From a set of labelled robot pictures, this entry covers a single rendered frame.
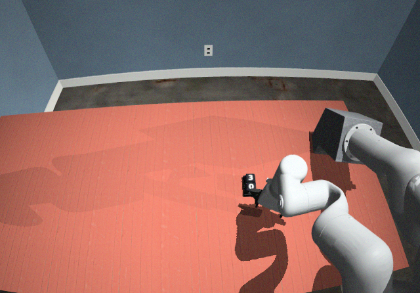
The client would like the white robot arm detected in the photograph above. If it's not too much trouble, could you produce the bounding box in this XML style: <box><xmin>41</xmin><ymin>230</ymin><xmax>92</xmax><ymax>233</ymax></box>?
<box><xmin>266</xmin><ymin>124</ymin><xmax>420</xmax><ymax>293</ymax></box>

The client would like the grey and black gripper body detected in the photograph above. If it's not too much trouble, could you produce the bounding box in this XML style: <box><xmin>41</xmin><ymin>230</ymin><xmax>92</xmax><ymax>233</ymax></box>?
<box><xmin>258</xmin><ymin>183</ymin><xmax>280</xmax><ymax>213</ymax></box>

